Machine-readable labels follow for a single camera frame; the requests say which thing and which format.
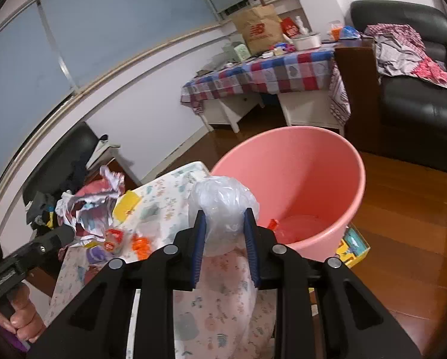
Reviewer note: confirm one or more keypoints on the white desk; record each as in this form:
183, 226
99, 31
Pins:
309, 112

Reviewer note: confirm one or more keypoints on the black chair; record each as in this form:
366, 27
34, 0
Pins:
59, 157

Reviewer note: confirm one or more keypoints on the pink plastic bucket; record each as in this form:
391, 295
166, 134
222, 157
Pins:
302, 175

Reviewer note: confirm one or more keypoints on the crumpled white red packaging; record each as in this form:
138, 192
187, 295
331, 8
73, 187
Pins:
96, 209

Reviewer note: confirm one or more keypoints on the dark brown side cabinet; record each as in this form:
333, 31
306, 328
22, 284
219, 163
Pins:
358, 93

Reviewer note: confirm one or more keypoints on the black leather sofa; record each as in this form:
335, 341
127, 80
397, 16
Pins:
414, 119

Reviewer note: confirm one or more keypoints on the clear plastic bag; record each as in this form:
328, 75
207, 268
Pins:
219, 202

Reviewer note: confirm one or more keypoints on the person's left hand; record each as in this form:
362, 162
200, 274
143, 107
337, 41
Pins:
25, 318

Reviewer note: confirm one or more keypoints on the frosted window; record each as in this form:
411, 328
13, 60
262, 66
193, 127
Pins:
115, 15

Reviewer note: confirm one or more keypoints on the white cloth on cabinet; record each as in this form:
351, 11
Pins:
102, 146

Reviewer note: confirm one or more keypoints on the brown paper bag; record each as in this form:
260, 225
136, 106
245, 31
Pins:
257, 30

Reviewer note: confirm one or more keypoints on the grey garment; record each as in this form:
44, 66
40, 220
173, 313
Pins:
395, 58

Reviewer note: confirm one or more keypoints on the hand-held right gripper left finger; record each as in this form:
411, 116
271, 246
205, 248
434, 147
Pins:
199, 243

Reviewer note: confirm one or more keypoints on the brown wooden cabinet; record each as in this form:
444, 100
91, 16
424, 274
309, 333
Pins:
115, 170

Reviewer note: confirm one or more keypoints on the green box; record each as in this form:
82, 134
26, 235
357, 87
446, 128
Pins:
240, 51

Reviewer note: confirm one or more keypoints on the red patterned garment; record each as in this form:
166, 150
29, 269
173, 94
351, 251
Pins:
431, 69

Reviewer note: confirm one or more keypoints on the orange snack wrapper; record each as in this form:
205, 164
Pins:
141, 246

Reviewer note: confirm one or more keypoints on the checkered tablecloth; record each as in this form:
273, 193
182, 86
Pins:
283, 71

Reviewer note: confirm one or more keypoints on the red snack wrapper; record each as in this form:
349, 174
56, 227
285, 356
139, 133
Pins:
113, 237

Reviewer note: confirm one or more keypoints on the small orange wrapper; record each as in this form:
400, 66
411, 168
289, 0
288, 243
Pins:
274, 224

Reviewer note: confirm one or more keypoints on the blue plastic bag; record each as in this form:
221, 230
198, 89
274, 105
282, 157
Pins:
350, 32

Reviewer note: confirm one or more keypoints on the white bowl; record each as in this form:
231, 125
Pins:
306, 42

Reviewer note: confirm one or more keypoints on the black yellow object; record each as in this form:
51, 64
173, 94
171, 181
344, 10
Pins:
44, 209

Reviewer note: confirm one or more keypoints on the orange packet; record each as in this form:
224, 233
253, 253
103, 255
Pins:
335, 31

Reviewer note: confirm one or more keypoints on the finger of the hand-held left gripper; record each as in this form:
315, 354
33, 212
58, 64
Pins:
51, 241

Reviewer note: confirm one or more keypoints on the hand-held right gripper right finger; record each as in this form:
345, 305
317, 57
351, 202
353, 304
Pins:
252, 248

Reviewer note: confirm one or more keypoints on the flat yellow foam net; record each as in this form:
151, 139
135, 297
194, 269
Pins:
126, 204

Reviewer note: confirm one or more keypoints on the colourful cardboard box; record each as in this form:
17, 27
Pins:
352, 246

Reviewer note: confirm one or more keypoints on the red packet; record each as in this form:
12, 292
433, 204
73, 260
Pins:
289, 28

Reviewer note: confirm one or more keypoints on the floral printed tablecloth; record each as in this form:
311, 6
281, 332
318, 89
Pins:
216, 306

